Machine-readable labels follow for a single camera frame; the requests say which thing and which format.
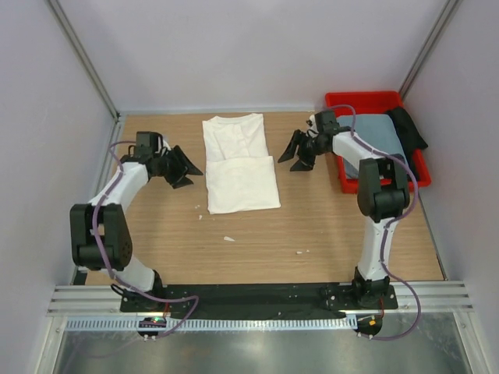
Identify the left aluminium frame post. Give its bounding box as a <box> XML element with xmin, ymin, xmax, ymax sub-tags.
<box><xmin>45</xmin><ymin>0</ymin><xmax>120</xmax><ymax>122</ymax></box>

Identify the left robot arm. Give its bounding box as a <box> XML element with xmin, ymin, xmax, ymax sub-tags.
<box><xmin>69</xmin><ymin>132</ymin><xmax>203</xmax><ymax>312</ymax></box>

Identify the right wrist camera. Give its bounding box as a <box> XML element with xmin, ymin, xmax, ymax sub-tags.
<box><xmin>306</xmin><ymin>114</ymin><xmax>316</xmax><ymax>127</ymax></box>

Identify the red plastic bin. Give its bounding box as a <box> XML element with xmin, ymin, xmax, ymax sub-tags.
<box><xmin>324</xmin><ymin>91</ymin><xmax>431</xmax><ymax>188</ymax></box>

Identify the slotted cable duct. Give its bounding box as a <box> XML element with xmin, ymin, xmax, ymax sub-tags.
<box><xmin>65</xmin><ymin>315</ymin><xmax>357</xmax><ymax>333</ymax></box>

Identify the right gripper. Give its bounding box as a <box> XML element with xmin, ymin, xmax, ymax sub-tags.
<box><xmin>278</xmin><ymin>130</ymin><xmax>327</xmax><ymax>172</ymax></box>

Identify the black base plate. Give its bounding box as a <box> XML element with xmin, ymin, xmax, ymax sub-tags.
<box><xmin>111</xmin><ymin>282</ymin><xmax>398</xmax><ymax>321</ymax></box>

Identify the right aluminium frame post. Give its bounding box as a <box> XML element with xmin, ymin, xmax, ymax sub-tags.
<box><xmin>398</xmin><ymin>0</ymin><xmax>462</xmax><ymax>100</ymax></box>

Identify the white t shirt red print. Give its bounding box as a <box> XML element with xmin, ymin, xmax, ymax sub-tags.
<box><xmin>202</xmin><ymin>113</ymin><xmax>281</xmax><ymax>215</ymax></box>

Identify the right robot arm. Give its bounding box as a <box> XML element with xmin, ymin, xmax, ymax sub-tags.
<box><xmin>278</xmin><ymin>105</ymin><xmax>416</xmax><ymax>309</ymax></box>

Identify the aluminium frame post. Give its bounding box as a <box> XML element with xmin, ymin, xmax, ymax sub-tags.
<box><xmin>398</xmin><ymin>0</ymin><xmax>462</xmax><ymax>100</ymax></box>
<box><xmin>45</xmin><ymin>0</ymin><xmax>120</xmax><ymax>122</ymax></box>

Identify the grey folded t shirt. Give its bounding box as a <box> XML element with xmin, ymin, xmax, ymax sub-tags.
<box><xmin>355</xmin><ymin>114</ymin><xmax>407</xmax><ymax>162</ymax></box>

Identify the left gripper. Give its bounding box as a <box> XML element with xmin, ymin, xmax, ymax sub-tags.
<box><xmin>154</xmin><ymin>146</ymin><xmax>202</xmax><ymax>189</ymax></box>

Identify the black t shirt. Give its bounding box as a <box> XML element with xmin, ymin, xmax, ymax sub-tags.
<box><xmin>385</xmin><ymin>106</ymin><xmax>428</xmax><ymax>153</ymax></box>

